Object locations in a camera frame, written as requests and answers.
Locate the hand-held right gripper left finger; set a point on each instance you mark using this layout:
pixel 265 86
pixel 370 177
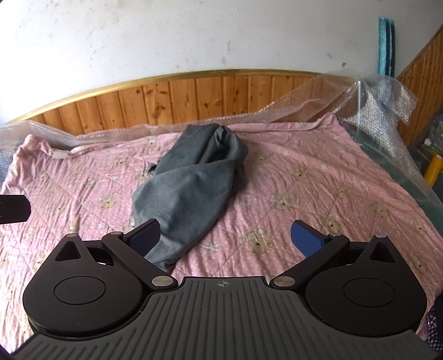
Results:
pixel 147 237

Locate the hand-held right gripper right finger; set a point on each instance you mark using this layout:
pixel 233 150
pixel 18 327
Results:
pixel 306 239

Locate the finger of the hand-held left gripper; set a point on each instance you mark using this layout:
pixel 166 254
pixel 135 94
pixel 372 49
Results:
pixel 14 208

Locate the grey pants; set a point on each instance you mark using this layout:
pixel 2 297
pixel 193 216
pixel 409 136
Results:
pixel 187 180

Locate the pink bear-print blanket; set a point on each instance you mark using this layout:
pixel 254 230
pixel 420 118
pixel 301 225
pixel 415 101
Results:
pixel 294 166

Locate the teal mattress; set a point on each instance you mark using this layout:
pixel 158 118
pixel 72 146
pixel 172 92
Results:
pixel 380 155

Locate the wooden headboard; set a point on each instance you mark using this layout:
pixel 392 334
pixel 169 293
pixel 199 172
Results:
pixel 173 97

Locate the yellow bottle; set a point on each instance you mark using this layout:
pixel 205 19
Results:
pixel 433 173

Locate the clear bubble wrap sheet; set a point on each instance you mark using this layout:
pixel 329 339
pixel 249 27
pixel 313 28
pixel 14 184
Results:
pixel 380 104

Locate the person's purple garment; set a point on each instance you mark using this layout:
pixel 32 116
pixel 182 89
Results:
pixel 436 322

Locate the teal rolled mat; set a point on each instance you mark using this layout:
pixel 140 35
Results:
pixel 386 45

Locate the wooden wall panel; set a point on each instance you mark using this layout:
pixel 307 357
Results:
pixel 422 79

